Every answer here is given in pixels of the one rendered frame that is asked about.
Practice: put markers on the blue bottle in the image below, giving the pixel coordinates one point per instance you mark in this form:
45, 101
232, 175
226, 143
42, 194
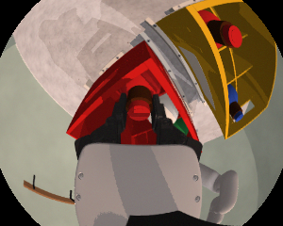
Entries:
235, 110

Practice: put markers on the white bottle with grey label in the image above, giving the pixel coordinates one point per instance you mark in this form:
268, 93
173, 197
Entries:
170, 109

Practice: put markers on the green bottle with pale green label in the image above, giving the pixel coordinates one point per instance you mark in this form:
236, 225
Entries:
181, 125

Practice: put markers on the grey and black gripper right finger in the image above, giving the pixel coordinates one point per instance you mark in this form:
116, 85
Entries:
169, 134

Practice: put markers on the red bottle with pale label band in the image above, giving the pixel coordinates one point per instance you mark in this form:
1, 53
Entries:
139, 94

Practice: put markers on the dark red crate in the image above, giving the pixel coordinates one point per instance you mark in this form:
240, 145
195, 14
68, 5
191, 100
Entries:
99, 105

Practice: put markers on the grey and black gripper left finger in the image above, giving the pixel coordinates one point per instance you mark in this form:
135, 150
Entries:
110, 132

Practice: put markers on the olive-brown crate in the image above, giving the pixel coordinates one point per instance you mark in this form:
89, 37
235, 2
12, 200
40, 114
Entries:
191, 37

